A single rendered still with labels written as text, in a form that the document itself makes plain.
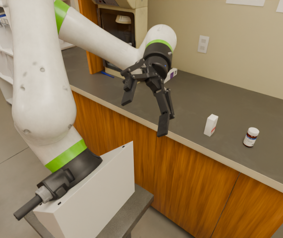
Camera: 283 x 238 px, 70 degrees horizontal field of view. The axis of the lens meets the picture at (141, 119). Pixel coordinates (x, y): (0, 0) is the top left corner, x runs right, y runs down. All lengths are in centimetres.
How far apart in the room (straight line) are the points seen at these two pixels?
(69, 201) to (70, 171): 11
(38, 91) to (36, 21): 17
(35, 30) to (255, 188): 99
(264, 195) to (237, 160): 20
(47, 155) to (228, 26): 129
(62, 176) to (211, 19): 131
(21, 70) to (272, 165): 94
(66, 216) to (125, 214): 26
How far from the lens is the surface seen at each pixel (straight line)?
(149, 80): 56
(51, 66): 48
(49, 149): 59
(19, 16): 55
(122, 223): 73
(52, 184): 59
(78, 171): 59
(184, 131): 103
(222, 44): 154
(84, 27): 76
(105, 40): 76
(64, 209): 52
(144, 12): 137
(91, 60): 160
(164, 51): 63
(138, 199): 77
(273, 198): 108
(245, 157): 100
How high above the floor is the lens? 160
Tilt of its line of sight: 37 degrees down
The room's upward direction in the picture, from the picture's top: straight up
